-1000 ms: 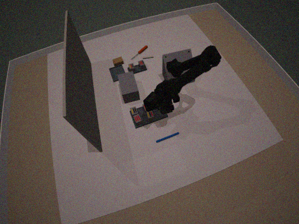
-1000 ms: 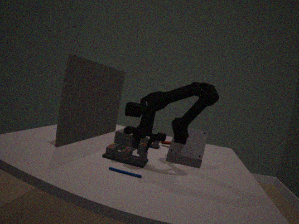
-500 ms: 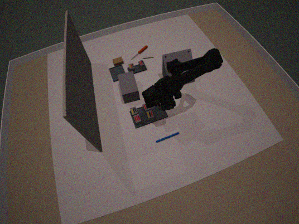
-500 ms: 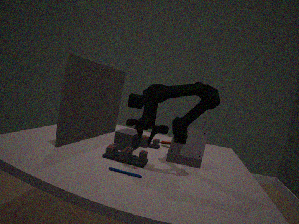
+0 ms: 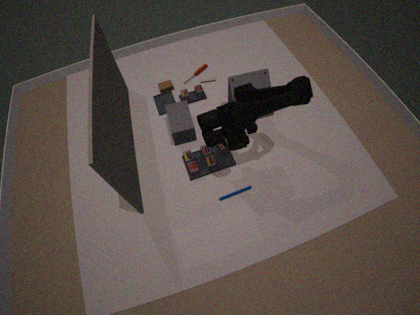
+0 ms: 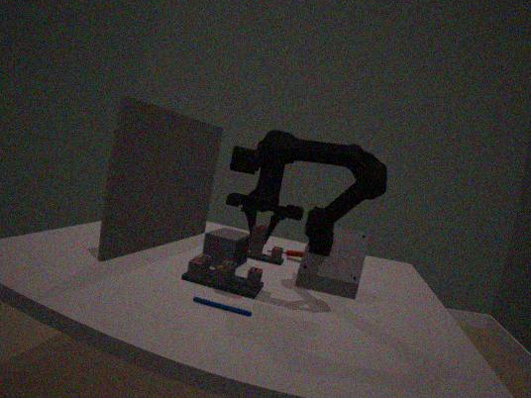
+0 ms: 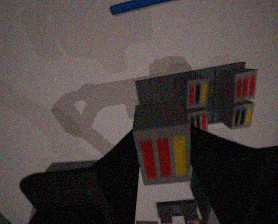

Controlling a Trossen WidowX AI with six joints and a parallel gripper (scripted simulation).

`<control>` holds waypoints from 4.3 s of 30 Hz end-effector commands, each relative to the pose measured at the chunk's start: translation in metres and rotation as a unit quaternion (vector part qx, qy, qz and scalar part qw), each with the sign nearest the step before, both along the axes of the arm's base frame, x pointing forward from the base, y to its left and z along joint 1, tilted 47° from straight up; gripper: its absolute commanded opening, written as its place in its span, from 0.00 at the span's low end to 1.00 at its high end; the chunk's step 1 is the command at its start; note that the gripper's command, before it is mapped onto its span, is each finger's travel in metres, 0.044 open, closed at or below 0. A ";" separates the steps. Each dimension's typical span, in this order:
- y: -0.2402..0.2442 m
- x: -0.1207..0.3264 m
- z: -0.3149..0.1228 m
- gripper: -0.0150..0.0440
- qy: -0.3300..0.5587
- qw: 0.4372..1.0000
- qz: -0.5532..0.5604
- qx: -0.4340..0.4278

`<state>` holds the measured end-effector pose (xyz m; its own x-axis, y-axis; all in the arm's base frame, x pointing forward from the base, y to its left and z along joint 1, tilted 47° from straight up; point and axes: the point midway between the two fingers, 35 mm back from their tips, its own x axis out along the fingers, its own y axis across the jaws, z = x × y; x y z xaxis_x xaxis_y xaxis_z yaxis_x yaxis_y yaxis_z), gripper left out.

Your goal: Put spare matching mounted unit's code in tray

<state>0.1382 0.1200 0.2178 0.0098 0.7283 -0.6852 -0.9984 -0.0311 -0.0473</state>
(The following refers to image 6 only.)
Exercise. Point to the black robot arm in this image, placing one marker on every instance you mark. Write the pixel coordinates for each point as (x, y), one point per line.
(280, 148)

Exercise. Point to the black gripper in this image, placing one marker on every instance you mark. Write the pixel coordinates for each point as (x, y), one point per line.
(280, 212)

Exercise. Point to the red-handled screwdriver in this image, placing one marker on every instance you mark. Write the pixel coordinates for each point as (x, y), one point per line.
(294, 253)

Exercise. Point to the dark blue thin bar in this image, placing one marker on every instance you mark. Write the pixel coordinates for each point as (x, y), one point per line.
(221, 306)

